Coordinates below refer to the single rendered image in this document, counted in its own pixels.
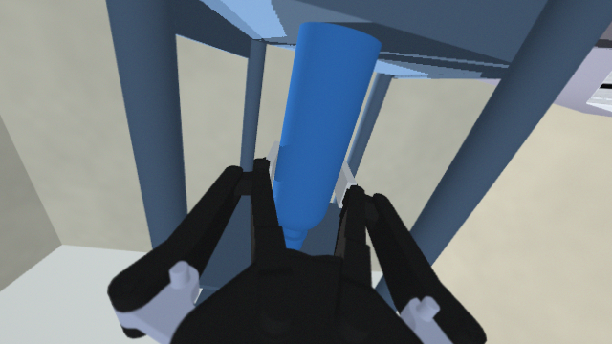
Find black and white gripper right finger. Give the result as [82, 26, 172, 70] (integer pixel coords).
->
[334, 158, 487, 344]

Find blue shelving unit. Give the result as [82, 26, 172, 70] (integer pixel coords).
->
[105, 0, 612, 307]

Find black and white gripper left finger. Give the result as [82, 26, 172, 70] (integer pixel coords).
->
[107, 140, 299, 344]

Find blue bottle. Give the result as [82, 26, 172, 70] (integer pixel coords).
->
[273, 22, 382, 250]

